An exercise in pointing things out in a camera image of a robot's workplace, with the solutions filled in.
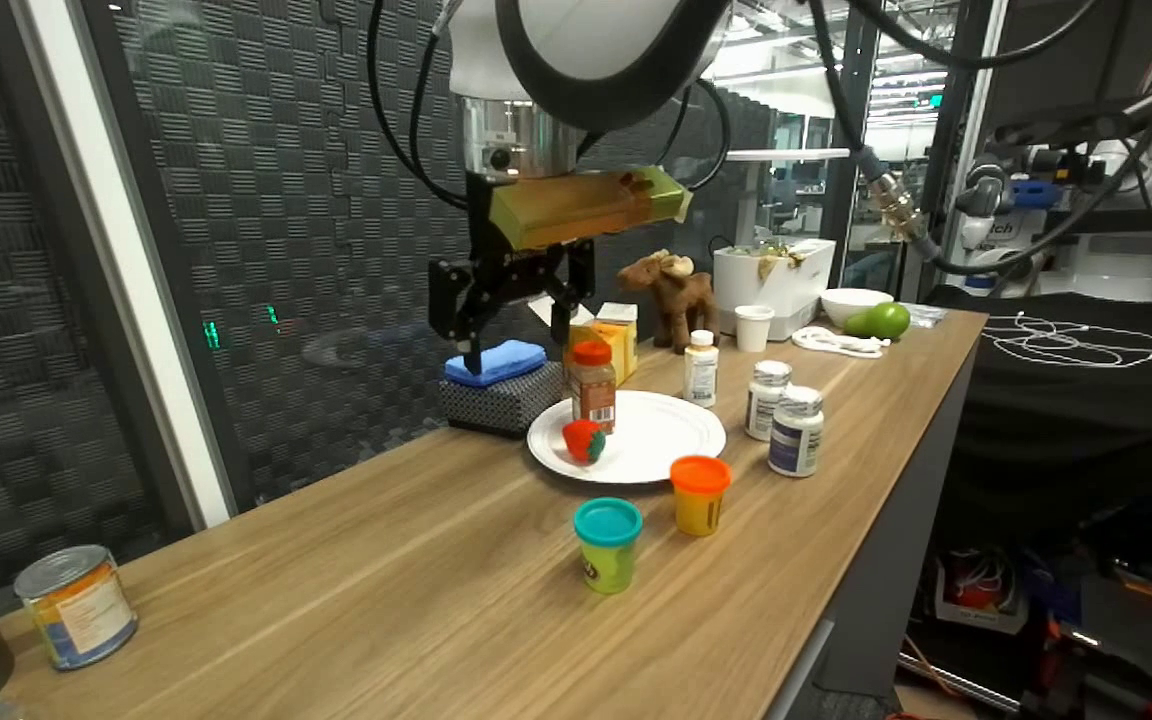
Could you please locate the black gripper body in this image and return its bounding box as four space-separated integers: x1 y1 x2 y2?
429 174 601 336

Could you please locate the spice jar orange lid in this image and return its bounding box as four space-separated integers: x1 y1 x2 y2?
567 336 621 431

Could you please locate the yellowish green-label pill bottle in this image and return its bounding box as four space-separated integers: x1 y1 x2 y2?
682 327 723 407

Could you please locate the white pill bottle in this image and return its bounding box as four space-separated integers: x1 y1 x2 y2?
766 386 829 480
743 355 795 444

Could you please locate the yellow tub orange lid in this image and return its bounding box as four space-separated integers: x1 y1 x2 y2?
668 453 737 541

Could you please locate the green tub teal lid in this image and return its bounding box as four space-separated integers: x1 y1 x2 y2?
573 496 650 597

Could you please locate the white paper plate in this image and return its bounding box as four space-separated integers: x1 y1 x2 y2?
526 390 727 488

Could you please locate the open yellow cardboard box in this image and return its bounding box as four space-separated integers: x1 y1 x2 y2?
567 299 643 386

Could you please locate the grey mesh block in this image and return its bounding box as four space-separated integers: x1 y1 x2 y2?
436 363 567 442

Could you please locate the brown moose plush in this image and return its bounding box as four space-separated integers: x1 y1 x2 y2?
615 247 715 352

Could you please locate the white paper cup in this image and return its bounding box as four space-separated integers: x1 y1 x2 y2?
732 299 776 355

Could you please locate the white cylindrical appliance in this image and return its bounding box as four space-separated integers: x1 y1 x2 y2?
714 238 841 336

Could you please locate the white bowl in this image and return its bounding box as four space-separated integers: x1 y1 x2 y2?
816 286 897 334

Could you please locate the green fruit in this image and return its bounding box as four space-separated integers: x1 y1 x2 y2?
844 299 917 345

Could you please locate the metal tin can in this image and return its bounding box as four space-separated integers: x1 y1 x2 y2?
14 541 143 671

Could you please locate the black draped desk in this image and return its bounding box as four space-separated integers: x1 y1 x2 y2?
952 294 1152 535

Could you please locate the black looped gripper cable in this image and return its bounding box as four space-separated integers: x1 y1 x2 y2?
365 0 474 217

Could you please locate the white cable on table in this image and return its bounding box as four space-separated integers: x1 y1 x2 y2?
789 324 893 361

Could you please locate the black cable metal connector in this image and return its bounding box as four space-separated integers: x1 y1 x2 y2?
810 0 1152 277

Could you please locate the white coiled cable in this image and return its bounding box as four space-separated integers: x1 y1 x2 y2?
988 307 1152 378

